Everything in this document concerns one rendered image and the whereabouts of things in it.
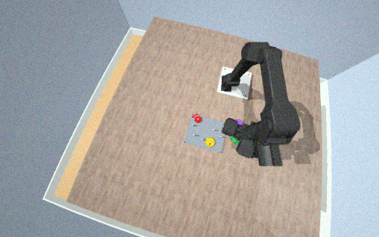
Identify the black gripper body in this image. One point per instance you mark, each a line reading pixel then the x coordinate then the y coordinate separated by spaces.
pixel 230 129

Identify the green gear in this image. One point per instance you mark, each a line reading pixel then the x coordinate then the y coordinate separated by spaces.
pixel 234 140

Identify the yellow gear with black stripe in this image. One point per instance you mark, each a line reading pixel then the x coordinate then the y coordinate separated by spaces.
pixel 208 142

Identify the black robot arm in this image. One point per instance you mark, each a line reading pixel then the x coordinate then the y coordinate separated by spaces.
pixel 279 118

